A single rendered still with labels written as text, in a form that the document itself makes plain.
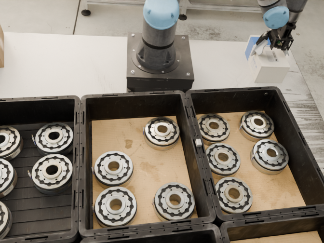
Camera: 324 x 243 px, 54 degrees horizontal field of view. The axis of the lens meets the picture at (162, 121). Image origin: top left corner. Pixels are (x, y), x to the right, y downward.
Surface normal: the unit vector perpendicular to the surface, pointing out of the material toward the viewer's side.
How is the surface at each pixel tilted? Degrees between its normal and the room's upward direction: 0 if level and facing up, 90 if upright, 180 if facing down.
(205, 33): 0
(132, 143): 0
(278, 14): 92
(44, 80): 0
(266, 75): 90
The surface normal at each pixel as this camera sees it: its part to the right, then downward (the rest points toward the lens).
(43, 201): 0.09, -0.62
